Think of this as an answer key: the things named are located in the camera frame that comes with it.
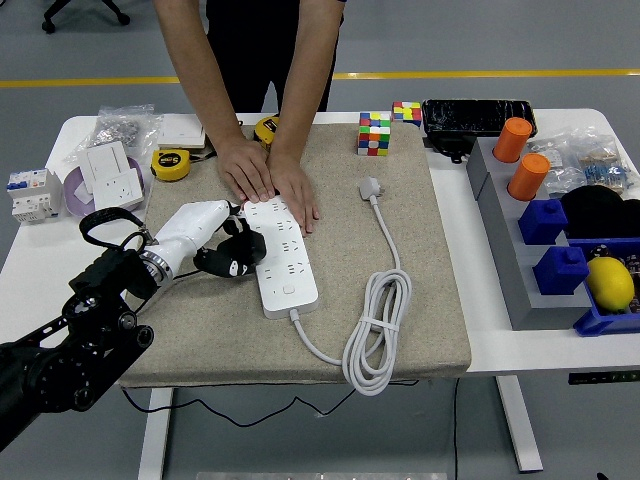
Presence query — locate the blue plastic bin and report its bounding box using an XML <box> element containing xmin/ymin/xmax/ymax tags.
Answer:
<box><xmin>566</xmin><ymin>236</ymin><xmax>640</xmax><ymax>337</ymax></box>

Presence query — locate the white power strip cord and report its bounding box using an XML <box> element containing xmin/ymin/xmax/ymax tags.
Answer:
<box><xmin>288</xmin><ymin>175</ymin><xmax>414</xmax><ymax>397</ymax></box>

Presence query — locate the blue block with knob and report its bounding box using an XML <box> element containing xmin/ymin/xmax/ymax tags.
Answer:
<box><xmin>517</xmin><ymin>198</ymin><xmax>569</xmax><ymax>246</ymax></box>
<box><xmin>532</xmin><ymin>244</ymin><xmax>590</xmax><ymax>296</ymax></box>

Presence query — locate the glossy black tray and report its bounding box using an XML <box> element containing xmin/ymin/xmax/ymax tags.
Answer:
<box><xmin>421</xmin><ymin>98</ymin><xmax>538</xmax><ymax>140</ymax></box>

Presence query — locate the yellow tape measure black label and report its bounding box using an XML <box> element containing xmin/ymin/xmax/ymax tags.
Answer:
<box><xmin>149</xmin><ymin>147</ymin><xmax>219</xmax><ymax>182</ymax></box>

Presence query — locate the white wall socket outlet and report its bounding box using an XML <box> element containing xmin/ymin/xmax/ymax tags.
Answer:
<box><xmin>91</xmin><ymin>168</ymin><xmax>146</xmax><ymax>212</ymax></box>

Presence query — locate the large Rubik's cube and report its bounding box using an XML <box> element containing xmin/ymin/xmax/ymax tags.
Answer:
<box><xmin>355</xmin><ymin>110</ymin><xmax>392</xmax><ymax>157</ymax></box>

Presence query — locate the black power adapter plug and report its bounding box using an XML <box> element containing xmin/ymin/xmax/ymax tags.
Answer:
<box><xmin>229</xmin><ymin>219</ymin><xmax>269</xmax><ymax>266</ymax></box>

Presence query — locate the clear bag of resistors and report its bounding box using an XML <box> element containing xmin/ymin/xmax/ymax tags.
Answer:
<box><xmin>569</xmin><ymin>124</ymin><xmax>640</xmax><ymax>197</ymax></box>

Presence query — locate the person's right hand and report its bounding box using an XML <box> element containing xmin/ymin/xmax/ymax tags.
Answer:
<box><xmin>217</xmin><ymin>135</ymin><xmax>276</xmax><ymax>204</ymax></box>

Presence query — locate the person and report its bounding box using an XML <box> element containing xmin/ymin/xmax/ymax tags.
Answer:
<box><xmin>204</xmin><ymin>0</ymin><xmax>346</xmax><ymax>114</ymax></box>

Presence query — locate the grey stepped block holder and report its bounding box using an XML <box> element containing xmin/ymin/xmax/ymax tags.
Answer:
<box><xmin>465</xmin><ymin>136</ymin><xmax>594</xmax><ymax>331</ymax></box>

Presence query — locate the white blue circuit breaker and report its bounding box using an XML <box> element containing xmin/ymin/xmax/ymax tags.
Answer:
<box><xmin>5</xmin><ymin>167</ymin><xmax>64</xmax><ymax>225</ymax></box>

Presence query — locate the yellow lemon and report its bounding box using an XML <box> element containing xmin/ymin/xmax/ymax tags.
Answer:
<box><xmin>584</xmin><ymin>256</ymin><xmax>635</xmax><ymax>312</ymax></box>

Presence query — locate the black office chair base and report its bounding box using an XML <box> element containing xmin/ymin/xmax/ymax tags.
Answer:
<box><xmin>41</xmin><ymin>0</ymin><xmax>132</xmax><ymax>35</ymax></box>

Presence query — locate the small Rubik's cube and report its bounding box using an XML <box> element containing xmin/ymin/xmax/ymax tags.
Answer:
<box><xmin>390</xmin><ymin>101</ymin><xmax>423</xmax><ymax>128</ymax></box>

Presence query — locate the purple bowl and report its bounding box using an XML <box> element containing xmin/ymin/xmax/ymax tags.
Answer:
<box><xmin>61</xmin><ymin>155</ymin><xmax>147</xmax><ymax>222</ymax></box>

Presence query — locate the white power strip board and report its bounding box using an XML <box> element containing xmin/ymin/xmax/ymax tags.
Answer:
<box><xmin>243</xmin><ymin>195</ymin><xmax>321</xmax><ymax>320</ymax></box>

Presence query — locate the small black clip device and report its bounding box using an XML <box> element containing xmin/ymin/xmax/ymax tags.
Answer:
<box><xmin>424</xmin><ymin>133</ymin><xmax>476</xmax><ymax>165</ymax></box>

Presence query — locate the clear bag of small parts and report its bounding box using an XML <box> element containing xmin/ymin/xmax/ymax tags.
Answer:
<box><xmin>524</xmin><ymin>130</ymin><xmax>584</xmax><ymax>199</ymax></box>

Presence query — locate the black table control panel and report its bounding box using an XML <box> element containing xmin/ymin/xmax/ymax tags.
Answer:
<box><xmin>566</xmin><ymin>370</ymin><xmax>640</xmax><ymax>386</ymax></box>

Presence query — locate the orange cylinder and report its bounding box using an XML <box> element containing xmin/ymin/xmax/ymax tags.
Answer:
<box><xmin>492</xmin><ymin>116</ymin><xmax>533</xmax><ymax>164</ymax></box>
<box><xmin>506</xmin><ymin>152</ymin><xmax>551</xmax><ymax>202</ymax></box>

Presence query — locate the person's left hand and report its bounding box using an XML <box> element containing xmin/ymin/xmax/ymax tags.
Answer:
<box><xmin>267</xmin><ymin>149</ymin><xmax>321</xmax><ymax>237</ymax></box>

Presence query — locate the black round cloth object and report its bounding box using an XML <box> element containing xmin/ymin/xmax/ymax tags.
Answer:
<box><xmin>558</xmin><ymin>185</ymin><xmax>640</xmax><ymax>240</ymax></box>

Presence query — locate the grey-brown fabric mat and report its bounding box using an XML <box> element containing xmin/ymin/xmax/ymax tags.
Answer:
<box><xmin>119</xmin><ymin>121</ymin><xmax>473</xmax><ymax>389</ymax></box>

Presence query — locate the thin black adapter cord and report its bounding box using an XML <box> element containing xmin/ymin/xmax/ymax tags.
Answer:
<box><xmin>119</xmin><ymin>269</ymin><xmax>359</xmax><ymax>428</ymax></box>

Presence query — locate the clear bag of metal parts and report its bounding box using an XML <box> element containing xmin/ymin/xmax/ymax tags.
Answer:
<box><xmin>62</xmin><ymin>103</ymin><xmax>165</xmax><ymax>164</ymax></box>

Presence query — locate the black hanging cable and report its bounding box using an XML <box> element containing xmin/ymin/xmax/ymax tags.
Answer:
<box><xmin>451</xmin><ymin>375</ymin><xmax>460</xmax><ymax>480</ymax></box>

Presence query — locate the white wall switch plate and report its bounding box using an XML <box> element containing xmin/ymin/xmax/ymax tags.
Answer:
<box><xmin>156</xmin><ymin>113</ymin><xmax>208</xmax><ymax>151</ymax></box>

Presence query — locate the white switch panel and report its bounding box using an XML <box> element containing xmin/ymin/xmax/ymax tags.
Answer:
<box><xmin>75</xmin><ymin>140</ymin><xmax>133</xmax><ymax>196</ymax></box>

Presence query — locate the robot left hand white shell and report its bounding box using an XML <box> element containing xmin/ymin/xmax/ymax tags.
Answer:
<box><xmin>148</xmin><ymin>199</ymin><xmax>255</xmax><ymax>280</ymax></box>

